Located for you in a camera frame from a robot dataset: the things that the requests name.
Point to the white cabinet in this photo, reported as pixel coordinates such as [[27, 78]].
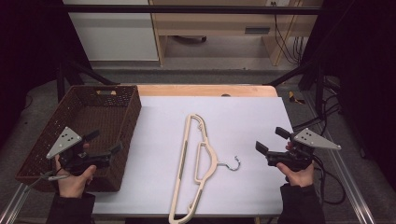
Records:
[[115, 37]]

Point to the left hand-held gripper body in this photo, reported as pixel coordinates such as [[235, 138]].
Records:
[[67, 140]]

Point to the person's left hand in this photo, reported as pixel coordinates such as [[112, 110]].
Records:
[[74, 185]]

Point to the light wooden desk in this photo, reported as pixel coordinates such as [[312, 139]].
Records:
[[211, 23]]

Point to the yellow and black floor object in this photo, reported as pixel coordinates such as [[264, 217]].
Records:
[[294, 98]]

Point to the black horizontal frame bar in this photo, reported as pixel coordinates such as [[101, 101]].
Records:
[[186, 9]]

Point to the brown woven basket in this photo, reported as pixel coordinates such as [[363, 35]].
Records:
[[93, 115]]

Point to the person's right hand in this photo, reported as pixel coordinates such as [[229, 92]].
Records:
[[300, 179]]

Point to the white table mat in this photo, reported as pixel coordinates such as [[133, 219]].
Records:
[[243, 124]]

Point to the aluminium frame rail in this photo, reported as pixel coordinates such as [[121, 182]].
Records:
[[14, 203], [345, 174]]

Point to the wooden table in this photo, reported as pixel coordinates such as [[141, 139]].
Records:
[[193, 90]]

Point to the black metal stand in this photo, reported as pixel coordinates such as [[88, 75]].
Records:
[[67, 74], [311, 77]]

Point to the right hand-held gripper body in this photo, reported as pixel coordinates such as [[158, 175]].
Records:
[[311, 138]]

